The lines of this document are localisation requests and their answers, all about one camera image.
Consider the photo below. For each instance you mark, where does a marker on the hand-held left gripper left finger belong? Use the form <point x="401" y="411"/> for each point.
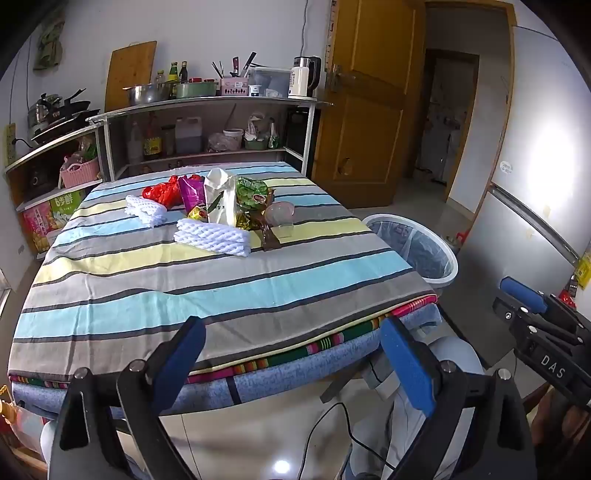
<point x="184" y="355"/>

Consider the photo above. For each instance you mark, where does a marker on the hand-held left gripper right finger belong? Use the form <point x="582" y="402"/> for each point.
<point x="406" y="369"/>

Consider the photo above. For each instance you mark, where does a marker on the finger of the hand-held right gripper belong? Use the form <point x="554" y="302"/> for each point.
<point x="512" y="318"/>
<point x="521" y="293"/>

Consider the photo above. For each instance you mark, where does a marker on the white trash bin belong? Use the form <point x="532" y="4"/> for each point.
<point x="443" y="281"/>

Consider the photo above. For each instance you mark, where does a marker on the yellow red snack wrapper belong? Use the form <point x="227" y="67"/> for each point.
<point x="197" y="213"/>

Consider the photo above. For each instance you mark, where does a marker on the purple snack wrapper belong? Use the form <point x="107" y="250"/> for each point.
<point x="190" y="191"/>

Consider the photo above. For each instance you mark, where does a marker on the green snack packet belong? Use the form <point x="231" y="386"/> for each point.
<point x="251" y="191"/>

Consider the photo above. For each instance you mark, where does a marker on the person's right hand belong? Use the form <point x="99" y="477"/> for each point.
<point x="575" y="422"/>

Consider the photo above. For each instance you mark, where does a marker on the striped tablecloth table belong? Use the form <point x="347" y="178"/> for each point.
<point x="231" y="286"/>

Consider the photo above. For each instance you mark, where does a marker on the colourful striped blanket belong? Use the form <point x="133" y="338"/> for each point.
<point x="323" y="344"/>

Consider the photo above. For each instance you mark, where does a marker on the large white foam net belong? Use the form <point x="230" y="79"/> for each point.
<point x="212" y="235"/>

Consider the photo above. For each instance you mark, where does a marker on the white round sticker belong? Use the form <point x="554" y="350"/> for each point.
<point x="506" y="166"/>

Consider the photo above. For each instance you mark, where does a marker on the brown plastic wrapper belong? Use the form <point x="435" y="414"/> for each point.
<point x="270" y="237"/>

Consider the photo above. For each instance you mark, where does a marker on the yellow green snack wrapper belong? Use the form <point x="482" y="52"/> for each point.
<point x="247" y="220"/>

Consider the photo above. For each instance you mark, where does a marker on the small white foam net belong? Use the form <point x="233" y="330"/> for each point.
<point x="145" y="210"/>

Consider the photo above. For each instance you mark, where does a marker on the silver refrigerator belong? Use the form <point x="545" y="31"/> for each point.
<point x="531" y="138"/>

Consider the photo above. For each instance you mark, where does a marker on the red plastic bag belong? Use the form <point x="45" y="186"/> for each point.
<point x="161" y="191"/>

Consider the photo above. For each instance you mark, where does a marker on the pink clear plastic cup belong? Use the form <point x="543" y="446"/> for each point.
<point x="279" y="213"/>

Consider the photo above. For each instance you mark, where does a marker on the printed cardboard box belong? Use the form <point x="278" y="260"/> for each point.
<point x="51" y="219"/>

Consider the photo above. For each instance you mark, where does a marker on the pink plastic basket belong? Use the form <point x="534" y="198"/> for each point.
<point x="81" y="174"/>

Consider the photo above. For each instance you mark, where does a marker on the clear plastic bottle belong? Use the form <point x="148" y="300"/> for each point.
<point x="135" y="145"/>

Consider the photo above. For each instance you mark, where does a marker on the yellow label sauce bottle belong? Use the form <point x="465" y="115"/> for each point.
<point x="152" y="141"/>

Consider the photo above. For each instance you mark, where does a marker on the dark oil jug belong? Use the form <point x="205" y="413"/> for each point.
<point x="188" y="136"/>

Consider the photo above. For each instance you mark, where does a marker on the green bowl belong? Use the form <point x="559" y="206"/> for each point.
<point x="256" y="144"/>

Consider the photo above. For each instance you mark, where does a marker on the white plastic tub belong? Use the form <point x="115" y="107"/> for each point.
<point x="233" y="137"/>

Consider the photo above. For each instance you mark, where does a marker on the wooden door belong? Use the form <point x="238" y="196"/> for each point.
<point x="369" y="115"/>

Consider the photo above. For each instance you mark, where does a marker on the white plastic bag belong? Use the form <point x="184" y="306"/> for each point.
<point x="256" y="124"/>

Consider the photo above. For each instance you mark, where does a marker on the metal shelf unit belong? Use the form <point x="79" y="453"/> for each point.
<point x="207" y="104"/>

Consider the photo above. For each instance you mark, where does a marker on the steel basin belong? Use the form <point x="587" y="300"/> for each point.
<point x="145" y="93"/>

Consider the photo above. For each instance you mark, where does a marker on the green enamel pot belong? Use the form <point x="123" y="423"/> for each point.
<point x="196" y="88"/>

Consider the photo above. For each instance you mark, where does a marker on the black frying pan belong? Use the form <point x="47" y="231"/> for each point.
<point x="74" y="107"/>

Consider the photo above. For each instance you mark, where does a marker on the pink utensil holder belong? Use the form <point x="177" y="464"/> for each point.
<point x="234" y="87"/>

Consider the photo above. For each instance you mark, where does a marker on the green glass bottle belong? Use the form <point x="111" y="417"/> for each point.
<point x="173" y="76"/>

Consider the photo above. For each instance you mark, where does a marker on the steel pot with lid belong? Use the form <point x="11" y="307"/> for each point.
<point x="41" y="113"/>

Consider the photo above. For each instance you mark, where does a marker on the dark sauce bottle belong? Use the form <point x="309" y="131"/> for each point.
<point x="183" y="73"/>

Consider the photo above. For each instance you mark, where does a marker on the clear storage box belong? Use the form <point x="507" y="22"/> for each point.
<point x="270" y="83"/>

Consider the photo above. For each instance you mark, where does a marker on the wooden cutting board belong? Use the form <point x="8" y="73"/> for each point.
<point x="131" y="69"/>

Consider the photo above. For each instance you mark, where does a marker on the kitchen knife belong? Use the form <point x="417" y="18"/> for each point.
<point x="235" y="67"/>
<point x="249" y="63"/>

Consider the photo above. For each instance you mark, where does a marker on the electric kettle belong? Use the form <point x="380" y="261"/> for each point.
<point x="314" y="71"/>

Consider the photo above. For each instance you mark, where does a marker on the green hanging bag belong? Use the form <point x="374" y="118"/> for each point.
<point x="48" y="46"/>

